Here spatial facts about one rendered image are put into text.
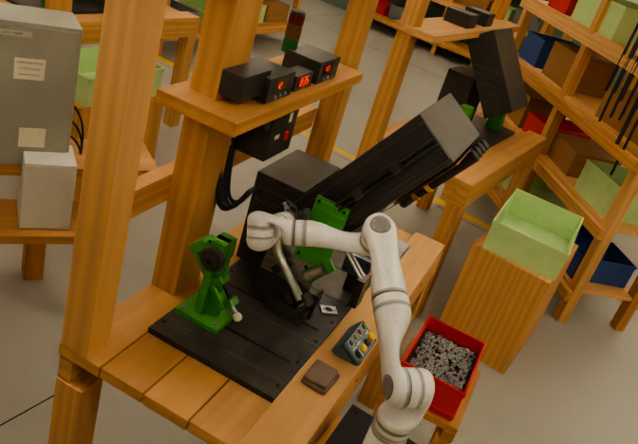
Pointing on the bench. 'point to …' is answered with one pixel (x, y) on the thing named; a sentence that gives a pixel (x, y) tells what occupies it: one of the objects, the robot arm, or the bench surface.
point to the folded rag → (320, 377)
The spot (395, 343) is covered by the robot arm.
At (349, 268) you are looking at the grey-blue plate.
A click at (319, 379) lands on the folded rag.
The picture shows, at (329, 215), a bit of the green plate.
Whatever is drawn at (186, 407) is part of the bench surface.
